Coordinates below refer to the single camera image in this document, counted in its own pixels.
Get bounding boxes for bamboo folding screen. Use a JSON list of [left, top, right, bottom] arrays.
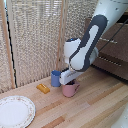
[[0, 0, 98, 94]]

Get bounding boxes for silver metal drawer handle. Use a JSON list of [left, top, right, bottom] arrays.
[[98, 55, 123, 68], [99, 37, 118, 45]]

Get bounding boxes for brown fabric drawer cabinet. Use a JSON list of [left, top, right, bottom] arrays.
[[83, 15, 128, 82]]

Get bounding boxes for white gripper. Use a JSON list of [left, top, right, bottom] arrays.
[[59, 68, 81, 87]]

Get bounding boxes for pink plastic mug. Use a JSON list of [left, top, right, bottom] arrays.
[[61, 79, 81, 99]]

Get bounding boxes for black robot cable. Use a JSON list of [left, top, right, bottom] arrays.
[[97, 18, 128, 52]]

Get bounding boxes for blue plastic cup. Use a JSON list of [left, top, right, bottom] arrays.
[[50, 70, 63, 88]]

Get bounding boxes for white floral rimmed plate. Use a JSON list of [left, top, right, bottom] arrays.
[[0, 95, 37, 128]]

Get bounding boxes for yellow rectangular block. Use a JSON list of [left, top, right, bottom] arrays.
[[35, 83, 51, 95]]

